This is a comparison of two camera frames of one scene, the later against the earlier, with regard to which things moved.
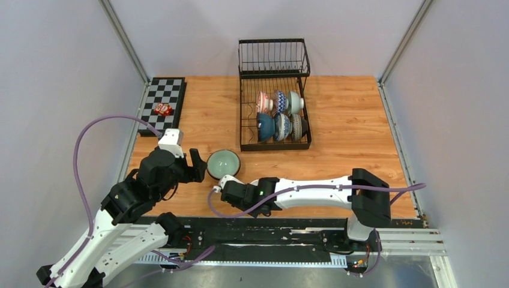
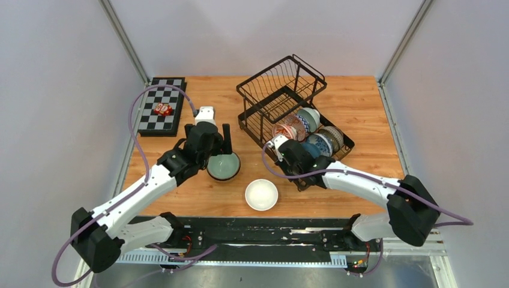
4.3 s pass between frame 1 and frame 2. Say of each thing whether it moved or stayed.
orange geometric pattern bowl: moved
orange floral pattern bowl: moved
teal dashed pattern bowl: moved
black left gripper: moved
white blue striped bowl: moved
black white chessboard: stayed
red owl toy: stayed
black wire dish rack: moved
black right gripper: moved
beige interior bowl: moved
